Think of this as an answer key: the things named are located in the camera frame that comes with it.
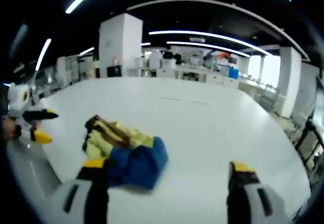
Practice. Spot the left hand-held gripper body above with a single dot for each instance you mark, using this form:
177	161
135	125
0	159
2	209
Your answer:
17	99

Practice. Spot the white cabinet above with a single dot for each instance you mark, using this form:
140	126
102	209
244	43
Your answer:
67	69

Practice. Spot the blue storage box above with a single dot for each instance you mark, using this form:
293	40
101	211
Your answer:
233	72

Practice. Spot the person's left hand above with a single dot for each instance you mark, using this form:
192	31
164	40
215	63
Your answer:
10	130

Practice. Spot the black metal rack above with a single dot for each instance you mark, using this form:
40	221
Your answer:
310	143

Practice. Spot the white workbench with shelves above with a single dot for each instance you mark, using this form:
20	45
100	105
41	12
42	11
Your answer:
200	73

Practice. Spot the white square pillar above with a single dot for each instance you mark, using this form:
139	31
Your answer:
288	82
119	47

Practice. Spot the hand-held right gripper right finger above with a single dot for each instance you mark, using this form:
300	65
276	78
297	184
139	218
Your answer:
249	198

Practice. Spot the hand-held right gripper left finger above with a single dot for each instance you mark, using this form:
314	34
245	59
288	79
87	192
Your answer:
86	198

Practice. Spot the yellow and blue garment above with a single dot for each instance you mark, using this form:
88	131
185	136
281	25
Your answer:
126	148

